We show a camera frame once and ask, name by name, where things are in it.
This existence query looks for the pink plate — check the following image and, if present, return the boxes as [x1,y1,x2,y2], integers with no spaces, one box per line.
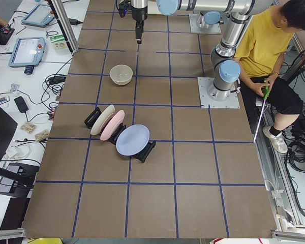
[100,110,125,141]

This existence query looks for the far teach pendant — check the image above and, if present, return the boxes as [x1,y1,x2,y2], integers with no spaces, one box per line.
[21,4,54,27]

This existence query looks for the green white box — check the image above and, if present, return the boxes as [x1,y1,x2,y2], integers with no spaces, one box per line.
[50,35,67,50]

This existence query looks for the black cable bundle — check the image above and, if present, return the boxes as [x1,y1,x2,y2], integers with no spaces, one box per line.
[284,119,305,176]

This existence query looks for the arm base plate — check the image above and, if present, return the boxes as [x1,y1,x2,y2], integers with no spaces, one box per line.
[197,77,240,109]
[189,11,221,35]

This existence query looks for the cream ceramic bowl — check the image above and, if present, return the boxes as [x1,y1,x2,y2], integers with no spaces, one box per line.
[109,65,133,86]

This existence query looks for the white rectangular tray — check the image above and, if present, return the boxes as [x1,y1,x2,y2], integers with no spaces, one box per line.
[147,0,168,15]

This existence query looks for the person in yellow shirt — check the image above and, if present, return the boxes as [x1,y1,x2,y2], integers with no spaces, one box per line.
[234,1,305,154]

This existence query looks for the black phone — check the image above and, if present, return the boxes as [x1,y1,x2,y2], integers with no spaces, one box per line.
[14,96,29,113]

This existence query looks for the aluminium frame post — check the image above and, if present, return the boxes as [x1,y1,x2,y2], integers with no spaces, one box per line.
[48,0,79,53]

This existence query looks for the green handled stick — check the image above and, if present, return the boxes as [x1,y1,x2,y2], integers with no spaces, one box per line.
[253,79,270,143]

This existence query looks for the black dish rack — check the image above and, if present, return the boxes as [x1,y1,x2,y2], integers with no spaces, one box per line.
[84,107,156,163]

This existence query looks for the lavender blue plate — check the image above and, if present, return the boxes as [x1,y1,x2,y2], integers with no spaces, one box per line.
[116,125,150,156]

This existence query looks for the bag of nuts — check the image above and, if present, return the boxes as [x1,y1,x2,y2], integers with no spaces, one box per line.
[35,129,49,142]
[20,122,37,134]

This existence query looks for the black power adapter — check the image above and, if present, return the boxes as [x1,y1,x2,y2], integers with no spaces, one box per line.
[68,18,83,25]

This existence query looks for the cream plate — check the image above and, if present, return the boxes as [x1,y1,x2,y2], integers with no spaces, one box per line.
[90,104,115,135]

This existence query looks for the near teach pendant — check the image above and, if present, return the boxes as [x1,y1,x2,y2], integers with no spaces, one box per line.
[9,37,46,68]

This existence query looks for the teach pendant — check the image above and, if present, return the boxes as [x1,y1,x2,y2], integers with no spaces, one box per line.
[9,37,46,68]
[21,4,54,27]

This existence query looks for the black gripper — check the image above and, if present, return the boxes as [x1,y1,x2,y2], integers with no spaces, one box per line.
[131,0,148,44]

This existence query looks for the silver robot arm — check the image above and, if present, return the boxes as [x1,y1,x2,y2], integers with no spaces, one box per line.
[196,11,221,28]
[156,0,272,101]

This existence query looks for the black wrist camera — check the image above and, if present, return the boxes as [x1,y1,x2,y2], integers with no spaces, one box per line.
[116,1,131,18]

